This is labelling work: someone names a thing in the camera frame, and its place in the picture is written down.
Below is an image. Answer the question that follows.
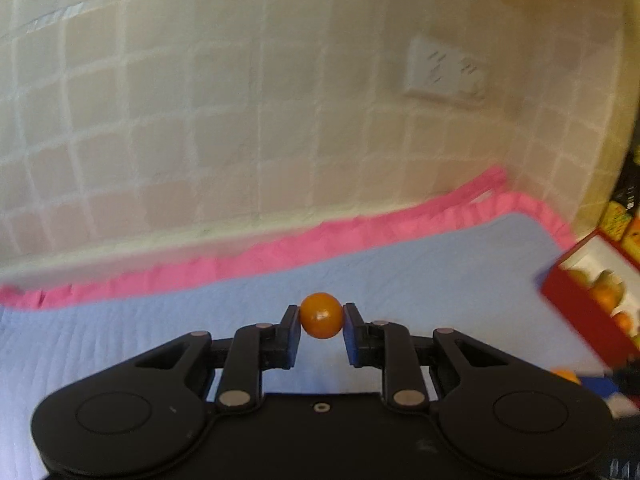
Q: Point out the yellow oil jug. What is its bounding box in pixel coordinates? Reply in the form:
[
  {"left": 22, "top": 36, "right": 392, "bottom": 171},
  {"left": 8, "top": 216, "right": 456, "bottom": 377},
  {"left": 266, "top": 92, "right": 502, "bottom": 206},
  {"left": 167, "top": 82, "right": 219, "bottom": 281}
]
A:
[{"left": 599, "top": 202, "right": 640, "bottom": 260}]

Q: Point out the kiwi at box left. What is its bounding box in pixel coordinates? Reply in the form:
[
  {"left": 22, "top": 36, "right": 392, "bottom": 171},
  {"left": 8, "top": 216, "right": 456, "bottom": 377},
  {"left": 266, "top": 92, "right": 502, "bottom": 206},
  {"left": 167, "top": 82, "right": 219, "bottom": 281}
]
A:
[{"left": 565, "top": 268, "right": 592, "bottom": 289}]

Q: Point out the dark soy sauce bottle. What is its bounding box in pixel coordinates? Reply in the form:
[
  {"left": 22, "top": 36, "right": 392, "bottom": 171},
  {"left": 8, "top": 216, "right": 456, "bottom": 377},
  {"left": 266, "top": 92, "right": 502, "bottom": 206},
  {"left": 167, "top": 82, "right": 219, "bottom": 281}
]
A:
[{"left": 612, "top": 150, "right": 639, "bottom": 216}]

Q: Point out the red white fruit box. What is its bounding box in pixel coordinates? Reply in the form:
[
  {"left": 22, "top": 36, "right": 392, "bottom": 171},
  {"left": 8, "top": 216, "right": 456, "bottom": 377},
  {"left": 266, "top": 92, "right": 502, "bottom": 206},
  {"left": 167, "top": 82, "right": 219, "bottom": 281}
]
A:
[{"left": 539, "top": 231, "right": 639, "bottom": 368}]

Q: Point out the white wall power socket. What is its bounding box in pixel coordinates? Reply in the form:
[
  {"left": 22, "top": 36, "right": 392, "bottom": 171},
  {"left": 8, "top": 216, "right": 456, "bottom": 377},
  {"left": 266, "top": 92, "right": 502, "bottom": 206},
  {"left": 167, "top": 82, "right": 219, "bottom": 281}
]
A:
[{"left": 402, "top": 36, "right": 488, "bottom": 107}]

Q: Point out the pink and lavender mat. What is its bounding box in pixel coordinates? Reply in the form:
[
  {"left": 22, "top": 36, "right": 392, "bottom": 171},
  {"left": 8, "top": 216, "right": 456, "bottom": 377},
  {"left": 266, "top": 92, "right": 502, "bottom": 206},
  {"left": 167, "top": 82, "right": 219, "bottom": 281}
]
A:
[{"left": 1, "top": 167, "right": 602, "bottom": 479}]

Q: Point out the small orange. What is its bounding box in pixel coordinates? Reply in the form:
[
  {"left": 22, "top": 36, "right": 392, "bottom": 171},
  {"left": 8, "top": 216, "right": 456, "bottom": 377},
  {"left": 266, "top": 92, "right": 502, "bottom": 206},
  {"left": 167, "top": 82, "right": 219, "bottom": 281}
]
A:
[{"left": 299, "top": 292, "right": 344, "bottom": 339}]

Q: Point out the large orange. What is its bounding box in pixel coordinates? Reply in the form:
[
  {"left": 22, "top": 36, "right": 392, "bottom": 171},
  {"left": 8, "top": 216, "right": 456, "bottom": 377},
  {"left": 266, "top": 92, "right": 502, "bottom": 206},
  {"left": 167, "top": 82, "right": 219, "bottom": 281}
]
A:
[{"left": 589, "top": 285, "right": 626, "bottom": 314}]

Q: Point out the medium orange in box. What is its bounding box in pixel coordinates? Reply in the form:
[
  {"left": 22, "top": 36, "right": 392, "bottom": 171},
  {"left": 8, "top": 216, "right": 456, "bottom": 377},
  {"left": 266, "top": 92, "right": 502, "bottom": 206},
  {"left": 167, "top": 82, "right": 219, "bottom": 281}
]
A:
[{"left": 612, "top": 311, "right": 634, "bottom": 336}]

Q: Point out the large kiwi with sticker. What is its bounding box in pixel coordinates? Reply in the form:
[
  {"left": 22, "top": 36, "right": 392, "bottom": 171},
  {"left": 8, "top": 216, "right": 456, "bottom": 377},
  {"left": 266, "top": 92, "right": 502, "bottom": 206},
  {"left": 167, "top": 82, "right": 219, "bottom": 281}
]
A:
[{"left": 593, "top": 269, "right": 625, "bottom": 288}]

